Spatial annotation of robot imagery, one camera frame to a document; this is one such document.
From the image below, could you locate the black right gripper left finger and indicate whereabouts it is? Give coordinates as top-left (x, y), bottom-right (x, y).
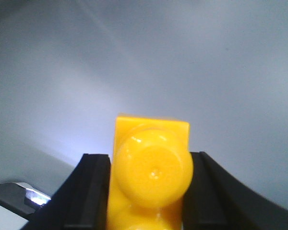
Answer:
top-left (23, 154), bottom-right (110, 230)

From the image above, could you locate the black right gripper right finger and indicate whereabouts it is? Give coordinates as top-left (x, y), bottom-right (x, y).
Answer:
top-left (182, 152), bottom-right (288, 230)

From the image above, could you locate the yellow studded toy brick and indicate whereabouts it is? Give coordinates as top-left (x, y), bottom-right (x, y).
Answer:
top-left (106, 115), bottom-right (193, 230)

